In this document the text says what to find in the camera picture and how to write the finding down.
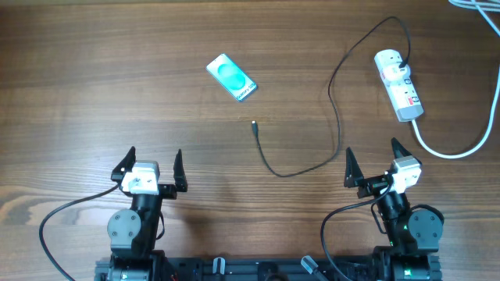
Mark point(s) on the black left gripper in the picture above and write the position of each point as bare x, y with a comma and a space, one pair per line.
168, 191

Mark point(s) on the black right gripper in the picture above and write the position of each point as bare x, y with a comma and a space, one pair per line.
355, 174

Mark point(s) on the white power strip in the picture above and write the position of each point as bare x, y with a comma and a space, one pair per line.
402, 94

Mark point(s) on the teal screen Galaxy smartphone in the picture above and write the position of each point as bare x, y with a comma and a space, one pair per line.
231, 77

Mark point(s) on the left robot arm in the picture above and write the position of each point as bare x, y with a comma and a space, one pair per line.
134, 231

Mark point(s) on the white USB charger plug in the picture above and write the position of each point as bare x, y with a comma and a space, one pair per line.
392, 73

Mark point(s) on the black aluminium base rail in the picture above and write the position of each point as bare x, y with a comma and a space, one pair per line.
354, 267

